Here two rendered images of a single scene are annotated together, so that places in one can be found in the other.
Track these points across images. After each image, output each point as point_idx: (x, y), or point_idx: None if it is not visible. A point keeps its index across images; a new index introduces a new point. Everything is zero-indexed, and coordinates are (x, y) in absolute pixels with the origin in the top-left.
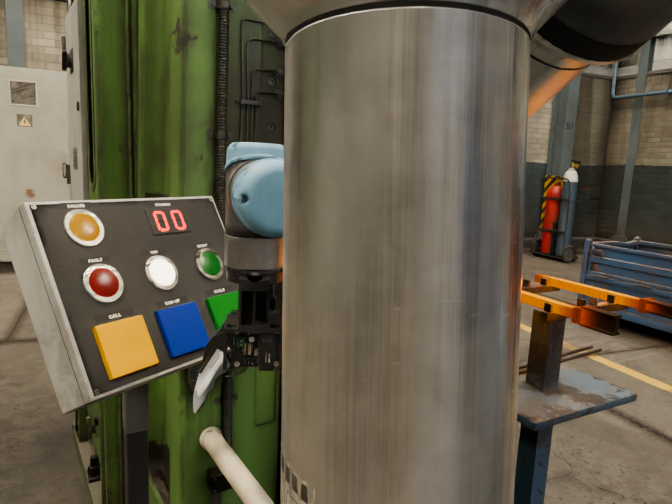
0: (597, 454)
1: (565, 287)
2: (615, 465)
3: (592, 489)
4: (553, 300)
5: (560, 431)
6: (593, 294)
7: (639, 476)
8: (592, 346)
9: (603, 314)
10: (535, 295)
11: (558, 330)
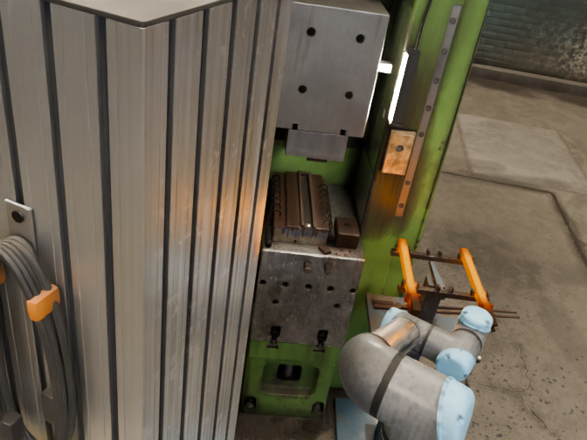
0: (566, 390)
1: (466, 268)
2: (571, 405)
3: (525, 410)
4: (411, 279)
5: (556, 360)
6: (471, 283)
7: (583, 422)
8: (515, 312)
9: (411, 305)
10: (409, 271)
11: (434, 296)
